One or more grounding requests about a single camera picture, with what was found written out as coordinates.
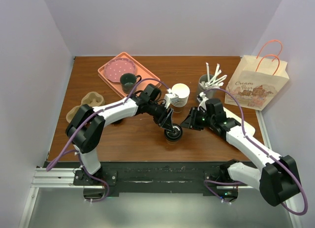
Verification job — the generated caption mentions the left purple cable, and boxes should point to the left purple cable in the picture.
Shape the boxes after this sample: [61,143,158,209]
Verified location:
[45,78,170,203]

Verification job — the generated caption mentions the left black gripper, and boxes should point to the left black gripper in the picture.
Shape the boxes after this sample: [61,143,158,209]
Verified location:
[146,101,173,132]

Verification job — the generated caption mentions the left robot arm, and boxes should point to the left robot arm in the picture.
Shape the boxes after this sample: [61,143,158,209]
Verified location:
[66,84,182,185]

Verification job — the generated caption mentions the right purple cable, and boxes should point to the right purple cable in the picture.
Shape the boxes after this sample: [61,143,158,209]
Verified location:
[205,87,308,216]

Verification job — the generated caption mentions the purple cable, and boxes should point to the purple cable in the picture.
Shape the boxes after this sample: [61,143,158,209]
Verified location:
[205,87,308,216]
[45,78,170,203]

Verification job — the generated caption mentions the white rectangular tray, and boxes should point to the white rectangular tray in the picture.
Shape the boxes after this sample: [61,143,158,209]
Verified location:
[223,107,255,136]

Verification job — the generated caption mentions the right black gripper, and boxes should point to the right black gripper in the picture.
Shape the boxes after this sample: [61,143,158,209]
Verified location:
[180,106,215,131]

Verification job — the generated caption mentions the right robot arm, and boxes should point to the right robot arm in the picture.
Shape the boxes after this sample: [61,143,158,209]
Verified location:
[180,98,302,206]

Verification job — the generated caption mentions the black plastic cup lid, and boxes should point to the black plastic cup lid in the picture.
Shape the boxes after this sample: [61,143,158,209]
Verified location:
[164,124,183,139]

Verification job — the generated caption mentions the stack of paper cups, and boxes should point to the stack of paper cups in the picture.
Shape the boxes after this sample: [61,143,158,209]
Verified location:
[171,83,190,113]

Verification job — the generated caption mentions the dark green mug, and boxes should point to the dark green mug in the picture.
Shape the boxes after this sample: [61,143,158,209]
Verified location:
[120,73,142,94]

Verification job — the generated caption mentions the grey straw holder cup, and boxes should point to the grey straw holder cup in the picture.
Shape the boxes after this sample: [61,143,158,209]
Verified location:
[196,74,216,103]

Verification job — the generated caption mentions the cream bear paper bag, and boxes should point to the cream bear paper bag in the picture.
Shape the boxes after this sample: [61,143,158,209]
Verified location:
[224,39,290,112]

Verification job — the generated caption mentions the stack of black lids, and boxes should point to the stack of black lids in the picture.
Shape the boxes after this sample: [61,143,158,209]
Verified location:
[112,119,123,125]

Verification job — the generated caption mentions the pink dotted plate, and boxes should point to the pink dotted plate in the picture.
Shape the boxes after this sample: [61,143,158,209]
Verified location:
[104,58,136,83]

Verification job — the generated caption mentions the brown paper coffee cup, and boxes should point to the brown paper coffee cup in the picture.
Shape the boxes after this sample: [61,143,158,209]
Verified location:
[165,137,180,144]

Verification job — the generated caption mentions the cardboard cup carrier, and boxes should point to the cardboard cup carrier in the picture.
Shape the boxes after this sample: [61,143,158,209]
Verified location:
[66,92,105,123]

